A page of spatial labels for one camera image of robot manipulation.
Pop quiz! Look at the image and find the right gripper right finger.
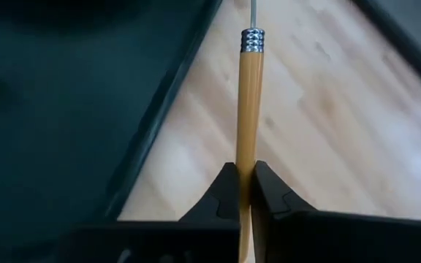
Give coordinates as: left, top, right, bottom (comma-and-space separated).
250, 159, 421, 263

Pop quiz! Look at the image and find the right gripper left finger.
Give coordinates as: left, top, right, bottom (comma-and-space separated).
58, 161, 241, 263

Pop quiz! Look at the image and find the wooden-handled metal fork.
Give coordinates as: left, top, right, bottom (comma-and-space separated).
235, 0, 266, 263

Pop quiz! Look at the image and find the dark green serving tray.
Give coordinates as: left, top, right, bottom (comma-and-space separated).
0, 0, 223, 263

